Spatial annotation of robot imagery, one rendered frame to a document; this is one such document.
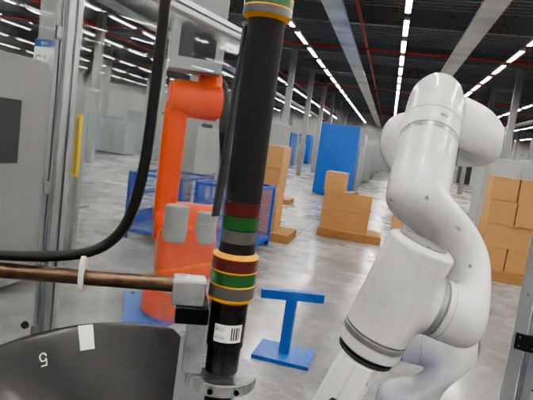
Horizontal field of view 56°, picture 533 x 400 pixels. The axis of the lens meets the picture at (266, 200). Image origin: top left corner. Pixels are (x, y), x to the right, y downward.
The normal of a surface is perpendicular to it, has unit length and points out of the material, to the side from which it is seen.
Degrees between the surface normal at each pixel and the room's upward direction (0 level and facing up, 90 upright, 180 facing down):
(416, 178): 54
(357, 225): 90
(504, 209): 90
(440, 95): 48
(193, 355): 90
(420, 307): 97
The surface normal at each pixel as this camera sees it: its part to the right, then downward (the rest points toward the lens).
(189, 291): 0.15, 0.15
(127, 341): 0.35, -0.68
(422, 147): -0.27, -0.62
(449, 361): -0.47, 0.02
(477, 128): 0.48, -0.05
